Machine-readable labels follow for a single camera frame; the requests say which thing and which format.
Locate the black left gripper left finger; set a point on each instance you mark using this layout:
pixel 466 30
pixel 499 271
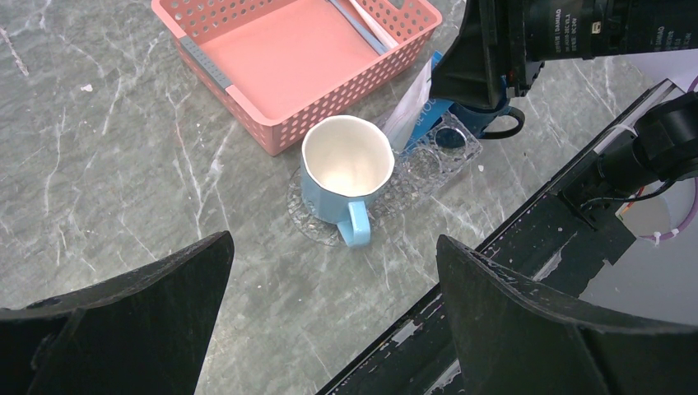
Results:
pixel 142 332

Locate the blue toothpaste tube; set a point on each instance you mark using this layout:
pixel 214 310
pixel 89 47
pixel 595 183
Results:
pixel 429 116

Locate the white toothbrush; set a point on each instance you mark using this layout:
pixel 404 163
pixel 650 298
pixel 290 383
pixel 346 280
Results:
pixel 380 33
pixel 368 37

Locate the clear textured plastic tray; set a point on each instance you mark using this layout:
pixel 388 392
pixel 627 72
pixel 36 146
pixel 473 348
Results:
pixel 425 165

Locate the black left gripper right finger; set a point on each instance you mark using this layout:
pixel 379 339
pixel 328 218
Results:
pixel 513 335

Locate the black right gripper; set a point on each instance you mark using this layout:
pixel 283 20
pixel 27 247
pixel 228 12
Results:
pixel 513 39

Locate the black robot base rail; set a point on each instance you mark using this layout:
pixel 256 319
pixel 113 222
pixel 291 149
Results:
pixel 549 239

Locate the light blue mug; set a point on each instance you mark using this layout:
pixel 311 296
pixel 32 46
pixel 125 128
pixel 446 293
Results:
pixel 345 163

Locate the pink plastic perforated basket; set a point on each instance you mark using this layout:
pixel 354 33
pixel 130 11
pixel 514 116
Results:
pixel 281 66

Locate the dark blue mug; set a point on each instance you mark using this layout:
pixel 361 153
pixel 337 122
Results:
pixel 477 120

